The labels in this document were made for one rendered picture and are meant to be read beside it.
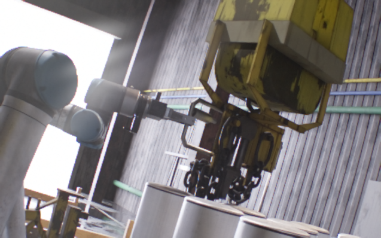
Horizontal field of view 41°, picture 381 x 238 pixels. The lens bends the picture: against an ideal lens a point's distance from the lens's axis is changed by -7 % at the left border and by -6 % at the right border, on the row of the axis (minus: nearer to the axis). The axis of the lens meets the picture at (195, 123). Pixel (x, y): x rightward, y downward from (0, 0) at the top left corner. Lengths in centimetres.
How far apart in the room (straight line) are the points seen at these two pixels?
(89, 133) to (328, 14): 92
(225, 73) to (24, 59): 84
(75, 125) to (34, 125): 48
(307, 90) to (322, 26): 24
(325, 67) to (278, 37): 24
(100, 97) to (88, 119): 17
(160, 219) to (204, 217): 29
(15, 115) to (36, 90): 6
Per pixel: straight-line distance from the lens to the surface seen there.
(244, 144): 186
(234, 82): 175
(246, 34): 174
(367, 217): 766
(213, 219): 136
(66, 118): 155
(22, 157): 106
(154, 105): 166
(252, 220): 113
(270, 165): 199
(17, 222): 130
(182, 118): 170
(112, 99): 168
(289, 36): 165
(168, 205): 161
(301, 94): 182
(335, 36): 187
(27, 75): 108
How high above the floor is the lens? 139
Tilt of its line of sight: 6 degrees up
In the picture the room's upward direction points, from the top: 17 degrees clockwise
